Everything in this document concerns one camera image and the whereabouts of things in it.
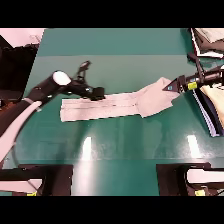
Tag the navy garment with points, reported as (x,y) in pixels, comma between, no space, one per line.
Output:
(208,116)

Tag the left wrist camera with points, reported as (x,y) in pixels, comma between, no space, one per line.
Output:
(83,68)

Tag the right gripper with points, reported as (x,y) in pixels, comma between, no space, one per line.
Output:
(182,83)

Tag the dark grey garment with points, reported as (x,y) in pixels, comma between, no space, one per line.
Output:
(206,48)

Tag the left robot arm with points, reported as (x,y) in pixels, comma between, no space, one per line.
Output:
(50,86)

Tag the white garment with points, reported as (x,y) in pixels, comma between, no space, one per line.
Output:
(213,34)

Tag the pale pink T-shirt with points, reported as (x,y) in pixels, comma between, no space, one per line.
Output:
(110,105)

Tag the cream garment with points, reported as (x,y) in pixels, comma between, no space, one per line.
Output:
(216,100)

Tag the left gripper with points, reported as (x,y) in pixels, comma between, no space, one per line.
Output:
(97,93)

